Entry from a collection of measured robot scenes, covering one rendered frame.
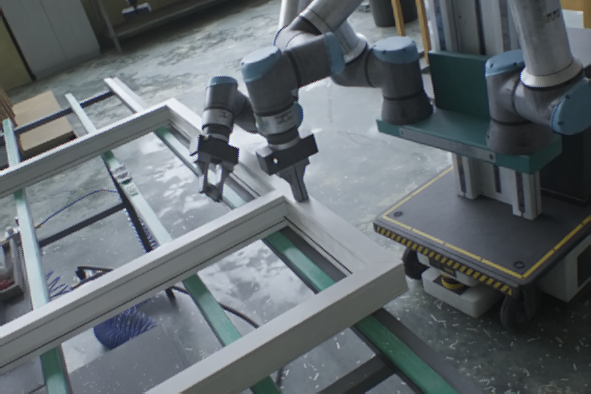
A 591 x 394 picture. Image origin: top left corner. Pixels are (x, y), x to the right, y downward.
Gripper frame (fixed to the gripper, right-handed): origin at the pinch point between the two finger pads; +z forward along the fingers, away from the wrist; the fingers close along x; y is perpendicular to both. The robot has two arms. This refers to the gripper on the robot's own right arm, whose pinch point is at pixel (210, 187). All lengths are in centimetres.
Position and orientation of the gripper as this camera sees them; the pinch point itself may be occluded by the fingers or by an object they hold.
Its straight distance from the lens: 158.6
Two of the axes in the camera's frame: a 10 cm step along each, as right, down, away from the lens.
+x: 8.0, 2.7, 5.4
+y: 6.0, -2.9, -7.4
